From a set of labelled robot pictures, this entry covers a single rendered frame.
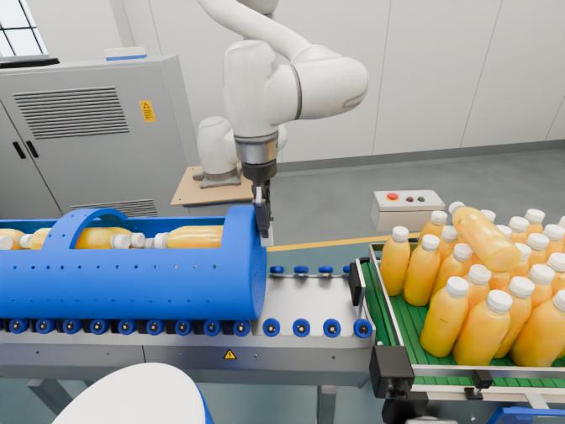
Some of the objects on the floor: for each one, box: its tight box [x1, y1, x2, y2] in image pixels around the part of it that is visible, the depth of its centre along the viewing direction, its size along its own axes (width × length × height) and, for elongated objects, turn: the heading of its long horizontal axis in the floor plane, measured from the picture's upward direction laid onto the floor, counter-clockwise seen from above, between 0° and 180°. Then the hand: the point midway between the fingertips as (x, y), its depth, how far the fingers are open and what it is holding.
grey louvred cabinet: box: [0, 55, 202, 220], centre depth 240 cm, size 54×215×145 cm, turn 100°
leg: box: [27, 379, 74, 416], centre depth 116 cm, size 6×6×63 cm
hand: (266, 234), depth 72 cm, fingers closed, pressing on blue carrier
